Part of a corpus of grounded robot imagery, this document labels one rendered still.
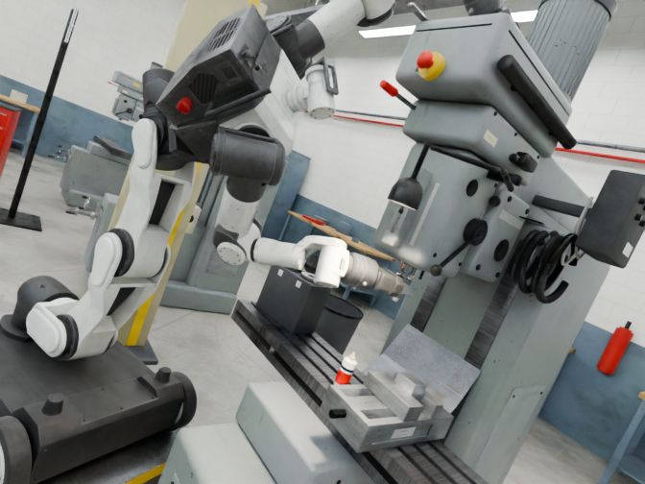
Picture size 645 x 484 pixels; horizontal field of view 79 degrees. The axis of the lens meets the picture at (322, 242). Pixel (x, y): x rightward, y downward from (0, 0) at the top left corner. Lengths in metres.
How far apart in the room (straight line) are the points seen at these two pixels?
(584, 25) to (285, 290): 1.21
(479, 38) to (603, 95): 5.05
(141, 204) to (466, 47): 0.93
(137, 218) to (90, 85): 8.55
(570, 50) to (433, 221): 0.65
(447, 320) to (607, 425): 3.91
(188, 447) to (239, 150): 0.73
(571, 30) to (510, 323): 0.86
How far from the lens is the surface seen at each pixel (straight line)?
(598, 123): 5.85
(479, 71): 0.96
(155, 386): 1.47
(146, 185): 1.19
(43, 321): 1.50
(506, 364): 1.39
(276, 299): 1.47
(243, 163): 0.85
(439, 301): 1.50
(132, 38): 9.90
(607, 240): 1.17
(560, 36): 1.41
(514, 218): 1.26
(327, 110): 0.99
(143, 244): 1.24
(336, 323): 3.00
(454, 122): 1.04
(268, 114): 0.95
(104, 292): 1.27
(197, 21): 2.54
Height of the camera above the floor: 1.39
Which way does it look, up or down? 6 degrees down
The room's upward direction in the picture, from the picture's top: 22 degrees clockwise
